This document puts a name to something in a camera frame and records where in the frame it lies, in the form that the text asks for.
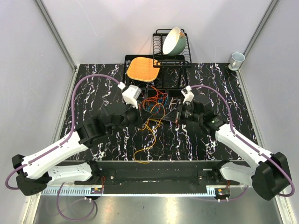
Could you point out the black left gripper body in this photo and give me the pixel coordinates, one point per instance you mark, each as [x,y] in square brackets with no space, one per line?
[133,116]

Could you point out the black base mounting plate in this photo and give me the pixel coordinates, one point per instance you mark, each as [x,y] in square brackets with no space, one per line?
[160,177]

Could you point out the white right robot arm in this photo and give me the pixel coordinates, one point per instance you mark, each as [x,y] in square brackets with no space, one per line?
[267,173]

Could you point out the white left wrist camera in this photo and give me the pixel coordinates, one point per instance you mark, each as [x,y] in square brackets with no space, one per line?
[131,94]

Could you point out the black three-compartment tray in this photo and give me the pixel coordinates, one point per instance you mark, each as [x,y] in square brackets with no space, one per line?
[159,101]

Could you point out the orange woven mat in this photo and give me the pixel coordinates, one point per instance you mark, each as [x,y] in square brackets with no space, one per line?
[142,69]

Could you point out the black flat drip tray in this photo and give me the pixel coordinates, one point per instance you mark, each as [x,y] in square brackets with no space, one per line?
[167,77]

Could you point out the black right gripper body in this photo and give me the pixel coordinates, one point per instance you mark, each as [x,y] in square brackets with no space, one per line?
[189,113]

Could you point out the black wire dish rack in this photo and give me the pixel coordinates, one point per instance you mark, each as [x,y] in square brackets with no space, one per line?
[182,60]

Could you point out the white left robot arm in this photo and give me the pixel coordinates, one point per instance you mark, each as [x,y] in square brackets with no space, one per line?
[41,170]

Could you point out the green ceramic bowl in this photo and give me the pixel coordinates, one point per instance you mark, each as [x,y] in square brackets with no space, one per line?
[175,42]

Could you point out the white mug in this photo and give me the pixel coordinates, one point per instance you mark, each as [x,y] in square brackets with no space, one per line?
[236,61]

